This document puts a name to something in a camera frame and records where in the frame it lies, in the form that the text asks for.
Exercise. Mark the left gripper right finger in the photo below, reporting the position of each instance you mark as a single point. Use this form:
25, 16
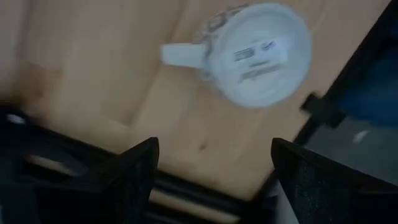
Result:
326, 193

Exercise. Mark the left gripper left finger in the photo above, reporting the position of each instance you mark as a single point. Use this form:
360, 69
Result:
124, 186

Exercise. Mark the grey diamond patterned mug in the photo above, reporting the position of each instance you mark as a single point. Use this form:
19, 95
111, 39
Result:
258, 59

